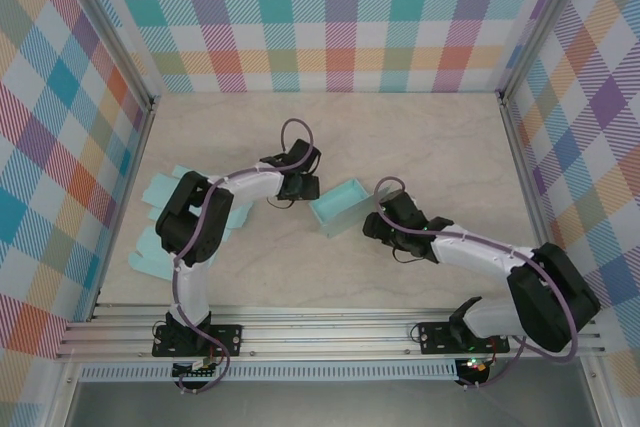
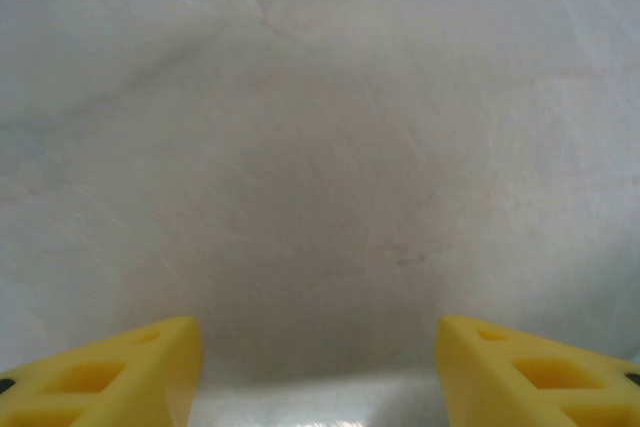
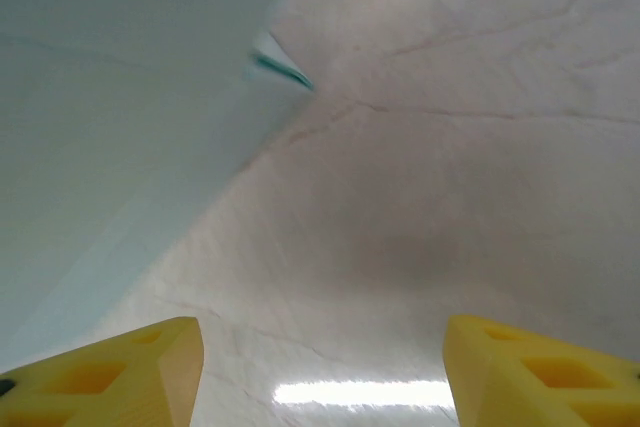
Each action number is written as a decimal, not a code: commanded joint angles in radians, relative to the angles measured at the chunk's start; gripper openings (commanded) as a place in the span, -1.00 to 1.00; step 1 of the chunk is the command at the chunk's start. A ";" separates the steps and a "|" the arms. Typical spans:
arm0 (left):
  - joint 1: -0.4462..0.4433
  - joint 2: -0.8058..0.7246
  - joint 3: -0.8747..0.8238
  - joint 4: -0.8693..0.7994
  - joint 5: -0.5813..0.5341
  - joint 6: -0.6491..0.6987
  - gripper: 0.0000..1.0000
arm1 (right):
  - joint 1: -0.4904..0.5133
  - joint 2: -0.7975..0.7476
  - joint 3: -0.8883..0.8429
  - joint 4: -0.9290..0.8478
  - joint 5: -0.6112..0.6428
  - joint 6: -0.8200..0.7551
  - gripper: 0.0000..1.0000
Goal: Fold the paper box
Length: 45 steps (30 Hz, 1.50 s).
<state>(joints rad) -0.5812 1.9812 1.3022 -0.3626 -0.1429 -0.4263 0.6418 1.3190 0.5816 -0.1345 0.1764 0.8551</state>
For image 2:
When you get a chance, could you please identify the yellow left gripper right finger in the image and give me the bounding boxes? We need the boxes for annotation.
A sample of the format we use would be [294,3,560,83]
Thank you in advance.
[434,315,640,427]

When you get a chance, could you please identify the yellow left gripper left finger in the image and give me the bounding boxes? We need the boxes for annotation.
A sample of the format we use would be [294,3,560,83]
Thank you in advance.
[0,315,204,427]

